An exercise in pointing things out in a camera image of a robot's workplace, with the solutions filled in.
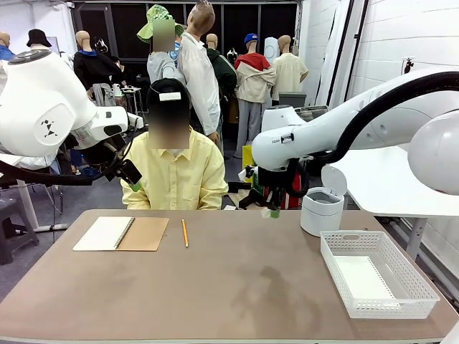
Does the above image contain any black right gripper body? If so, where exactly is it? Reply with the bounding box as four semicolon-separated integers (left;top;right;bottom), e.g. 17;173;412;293
257;166;288;196

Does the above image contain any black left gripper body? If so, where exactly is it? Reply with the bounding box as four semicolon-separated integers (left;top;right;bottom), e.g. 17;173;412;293
113;159;143;186

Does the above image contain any brown cover spiral notebook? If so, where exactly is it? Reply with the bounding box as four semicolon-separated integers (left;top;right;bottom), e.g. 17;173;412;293
72;216;170;252

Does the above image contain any white notebook sheet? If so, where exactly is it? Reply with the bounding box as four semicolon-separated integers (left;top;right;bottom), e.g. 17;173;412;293
331;254;401;307

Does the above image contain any black floor stand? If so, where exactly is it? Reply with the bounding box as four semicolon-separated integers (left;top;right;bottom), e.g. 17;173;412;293
227;181;268;211

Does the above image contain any yellow recycling bag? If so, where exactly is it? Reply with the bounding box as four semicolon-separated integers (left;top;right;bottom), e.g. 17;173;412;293
242;144;256;180

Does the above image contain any white lidded trash bin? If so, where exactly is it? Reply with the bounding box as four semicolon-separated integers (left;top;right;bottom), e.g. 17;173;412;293
300;165;348;237

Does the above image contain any person in yellow shirt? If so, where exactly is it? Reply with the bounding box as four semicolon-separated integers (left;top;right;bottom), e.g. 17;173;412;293
120;77;230;211

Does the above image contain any small metal side table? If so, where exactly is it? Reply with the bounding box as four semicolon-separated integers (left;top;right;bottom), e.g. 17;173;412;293
121;85;144;123

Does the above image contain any grey striped garment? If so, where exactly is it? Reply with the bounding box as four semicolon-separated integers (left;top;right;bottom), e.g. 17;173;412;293
92;82;115;108

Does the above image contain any grey box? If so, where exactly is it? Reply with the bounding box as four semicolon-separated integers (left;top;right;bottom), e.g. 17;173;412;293
278;92;308;108

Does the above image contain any black cap white label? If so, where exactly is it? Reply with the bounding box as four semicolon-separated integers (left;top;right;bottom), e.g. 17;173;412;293
146;77;191;108

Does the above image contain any mannequin in red beige jacket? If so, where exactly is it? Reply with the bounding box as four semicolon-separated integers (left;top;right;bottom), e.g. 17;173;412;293
234;33;277;158

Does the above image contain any mannequin in pale yellow shirt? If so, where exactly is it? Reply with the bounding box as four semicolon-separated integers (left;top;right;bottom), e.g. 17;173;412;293
271;34;309;101

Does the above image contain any mannequin in black hoodie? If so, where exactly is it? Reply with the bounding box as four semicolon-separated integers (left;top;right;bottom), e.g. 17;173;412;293
73;30;125;92

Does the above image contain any white side table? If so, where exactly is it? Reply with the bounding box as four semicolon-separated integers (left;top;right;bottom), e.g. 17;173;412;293
318;145;459;262

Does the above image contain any figure with green checked hat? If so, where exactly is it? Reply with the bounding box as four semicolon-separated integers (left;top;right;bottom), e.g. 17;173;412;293
137;4;186;87

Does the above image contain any mannequin in dark green jacket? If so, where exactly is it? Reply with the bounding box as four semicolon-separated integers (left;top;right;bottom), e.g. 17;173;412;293
205;33;238;105

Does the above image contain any tall mannequin in white shirt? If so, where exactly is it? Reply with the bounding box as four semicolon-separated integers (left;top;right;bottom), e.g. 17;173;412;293
178;0;222;143

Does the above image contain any grey plastic stool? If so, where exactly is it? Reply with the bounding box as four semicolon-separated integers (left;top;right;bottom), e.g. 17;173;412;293
0;196;39;266

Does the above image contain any white oval device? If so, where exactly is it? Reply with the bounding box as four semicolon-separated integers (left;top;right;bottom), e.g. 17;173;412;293
264;37;280;60

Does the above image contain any white perforated plastic basket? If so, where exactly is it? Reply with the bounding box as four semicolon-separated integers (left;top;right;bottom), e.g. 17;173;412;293
320;230;441;320

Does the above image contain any mannequin with black bucket hat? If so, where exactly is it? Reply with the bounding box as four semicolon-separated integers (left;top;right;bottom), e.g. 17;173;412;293
27;28;55;52

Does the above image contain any mannequin in blue top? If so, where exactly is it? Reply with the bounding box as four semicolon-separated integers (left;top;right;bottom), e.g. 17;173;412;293
0;31;16;62

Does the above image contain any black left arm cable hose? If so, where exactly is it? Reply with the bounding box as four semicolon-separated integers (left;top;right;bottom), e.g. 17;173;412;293
0;128;136;187

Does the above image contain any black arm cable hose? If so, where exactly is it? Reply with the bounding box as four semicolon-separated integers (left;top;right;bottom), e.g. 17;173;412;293
286;71;459;198
0;128;136;187

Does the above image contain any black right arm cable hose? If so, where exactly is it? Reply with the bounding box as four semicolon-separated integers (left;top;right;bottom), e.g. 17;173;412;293
286;71;459;198

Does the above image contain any white desk leg frame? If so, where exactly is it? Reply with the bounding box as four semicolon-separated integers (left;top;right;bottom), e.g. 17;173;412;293
16;178;69;232

